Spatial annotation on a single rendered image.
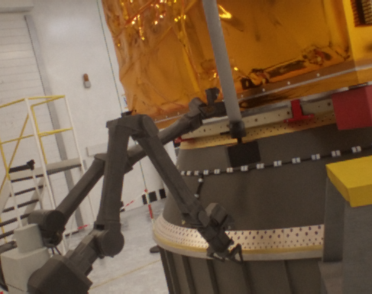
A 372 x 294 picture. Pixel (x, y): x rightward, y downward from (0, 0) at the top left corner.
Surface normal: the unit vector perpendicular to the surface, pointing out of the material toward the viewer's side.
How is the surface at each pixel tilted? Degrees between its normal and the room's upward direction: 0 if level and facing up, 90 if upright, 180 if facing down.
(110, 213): 78
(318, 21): 91
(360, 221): 87
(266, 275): 90
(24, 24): 90
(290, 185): 62
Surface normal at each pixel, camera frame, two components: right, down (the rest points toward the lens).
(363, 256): -0.18, 0.04
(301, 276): -0.40, 0.14
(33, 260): 0.47, -0.53
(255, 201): -0.59, -0.30
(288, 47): -0.83, 0.23
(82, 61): 0.52, -0.07
